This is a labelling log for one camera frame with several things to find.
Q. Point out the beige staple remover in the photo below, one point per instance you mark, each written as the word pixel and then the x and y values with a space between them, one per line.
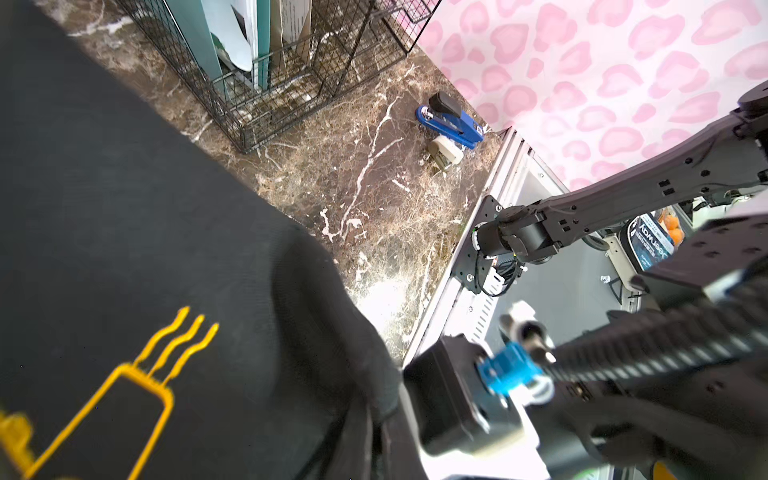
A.
pixel 445 153

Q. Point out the black pouch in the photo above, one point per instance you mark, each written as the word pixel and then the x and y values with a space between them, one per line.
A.
pixel 159 320

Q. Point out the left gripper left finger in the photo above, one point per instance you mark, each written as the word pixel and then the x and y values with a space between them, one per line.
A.
pixel 352 453

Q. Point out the black wire basket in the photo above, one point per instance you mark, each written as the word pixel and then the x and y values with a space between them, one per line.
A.
pixel 351 43

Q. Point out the blue stapler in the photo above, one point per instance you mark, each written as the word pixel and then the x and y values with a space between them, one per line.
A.
pixel 444 115

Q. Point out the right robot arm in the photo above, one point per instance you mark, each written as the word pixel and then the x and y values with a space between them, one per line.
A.
pixel 684 384

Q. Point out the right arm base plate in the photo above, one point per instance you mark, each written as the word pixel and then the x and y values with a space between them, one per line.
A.
pixel 471 265

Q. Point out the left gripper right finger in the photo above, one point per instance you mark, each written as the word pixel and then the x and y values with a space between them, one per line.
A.
pixel 400 454

